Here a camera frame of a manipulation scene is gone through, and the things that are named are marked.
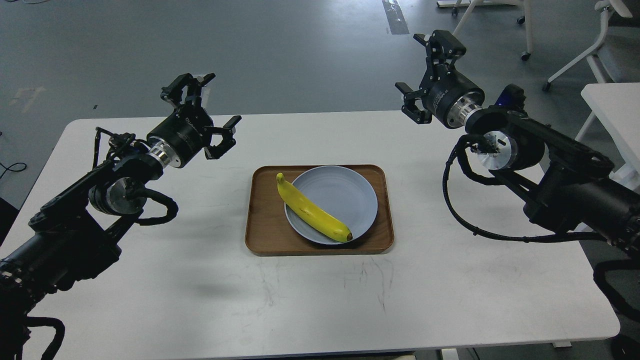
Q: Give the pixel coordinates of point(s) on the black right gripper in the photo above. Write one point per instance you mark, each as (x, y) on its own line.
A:
(444, 92)

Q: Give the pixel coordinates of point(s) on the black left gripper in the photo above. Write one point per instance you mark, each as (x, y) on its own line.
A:
(189, 128)

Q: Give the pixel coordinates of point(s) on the yellow banana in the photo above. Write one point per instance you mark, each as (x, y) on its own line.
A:
(316, 217)

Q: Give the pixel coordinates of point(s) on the light blue plate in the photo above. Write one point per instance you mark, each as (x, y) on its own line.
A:
(343, 193)

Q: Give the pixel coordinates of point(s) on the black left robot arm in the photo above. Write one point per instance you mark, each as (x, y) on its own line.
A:
(76, 233)

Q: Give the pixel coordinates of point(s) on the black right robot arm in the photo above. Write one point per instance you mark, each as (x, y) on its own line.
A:
(565, 185)

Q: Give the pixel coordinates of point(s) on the white wheeled chair base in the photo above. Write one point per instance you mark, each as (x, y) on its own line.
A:
(493, 19)

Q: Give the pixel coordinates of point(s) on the brown wooden tray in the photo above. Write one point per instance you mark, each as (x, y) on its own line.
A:
(268, 232)

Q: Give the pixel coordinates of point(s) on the white office chair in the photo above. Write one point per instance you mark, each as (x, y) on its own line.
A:
(613, 58)

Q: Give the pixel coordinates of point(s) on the white side table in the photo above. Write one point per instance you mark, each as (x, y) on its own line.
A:
(617, 107)

